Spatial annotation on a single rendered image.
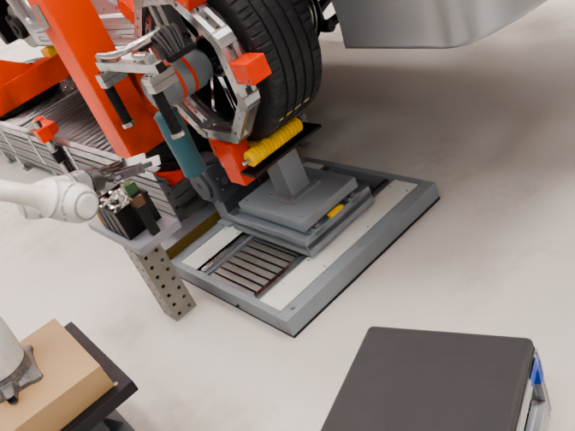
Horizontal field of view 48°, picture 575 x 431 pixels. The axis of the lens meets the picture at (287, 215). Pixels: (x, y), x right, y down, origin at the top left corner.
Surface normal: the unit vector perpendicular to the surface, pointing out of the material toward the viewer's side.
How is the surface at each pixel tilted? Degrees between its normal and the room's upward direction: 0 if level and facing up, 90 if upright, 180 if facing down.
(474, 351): 0
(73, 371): 4
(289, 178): 90
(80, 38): 90
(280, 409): 0
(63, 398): 90
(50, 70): 90
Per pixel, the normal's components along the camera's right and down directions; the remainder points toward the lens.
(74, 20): 0.62, 0.19
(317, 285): -0.36, -0.79
